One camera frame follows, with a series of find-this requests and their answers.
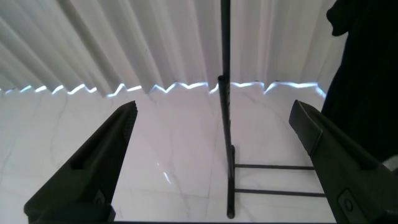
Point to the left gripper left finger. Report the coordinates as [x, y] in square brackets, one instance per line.
[93, 174]

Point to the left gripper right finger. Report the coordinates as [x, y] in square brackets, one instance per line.
[345, 174]

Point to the black garment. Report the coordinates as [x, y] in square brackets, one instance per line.
[370, 77]

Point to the black clothes rack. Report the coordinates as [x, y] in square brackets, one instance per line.
[226, 93]

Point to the white curtain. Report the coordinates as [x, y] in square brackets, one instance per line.
[155, 40]

